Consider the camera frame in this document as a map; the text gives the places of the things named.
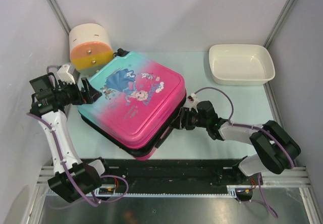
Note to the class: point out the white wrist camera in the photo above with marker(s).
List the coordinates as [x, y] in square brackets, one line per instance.
[67, 73]
[192, 98]

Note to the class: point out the cream and orange drawer box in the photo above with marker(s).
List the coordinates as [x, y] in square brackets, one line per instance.
[90, 48]

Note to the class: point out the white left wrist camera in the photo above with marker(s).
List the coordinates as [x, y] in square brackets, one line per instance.
[67, 73]

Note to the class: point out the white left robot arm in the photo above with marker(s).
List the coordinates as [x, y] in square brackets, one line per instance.
[73, 178]

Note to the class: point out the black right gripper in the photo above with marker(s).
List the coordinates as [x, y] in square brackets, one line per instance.
[181, 121]

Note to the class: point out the white rectangular plastic basin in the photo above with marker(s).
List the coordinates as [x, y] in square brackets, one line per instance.
[241, 64]

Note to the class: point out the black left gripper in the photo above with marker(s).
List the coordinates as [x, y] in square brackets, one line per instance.
[93, 94]

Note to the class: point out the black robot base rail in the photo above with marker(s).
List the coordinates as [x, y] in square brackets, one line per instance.
[217, 171]

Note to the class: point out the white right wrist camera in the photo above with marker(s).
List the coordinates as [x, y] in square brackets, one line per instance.
[192, 98]

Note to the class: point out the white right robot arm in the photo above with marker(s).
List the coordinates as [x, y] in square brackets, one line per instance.
[275, 149]

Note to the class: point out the white slotted cable duct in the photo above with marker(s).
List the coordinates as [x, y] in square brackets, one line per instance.
[213, 191]

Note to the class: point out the pink and teal kids suitcase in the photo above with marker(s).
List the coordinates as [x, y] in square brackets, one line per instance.
[140, 98]

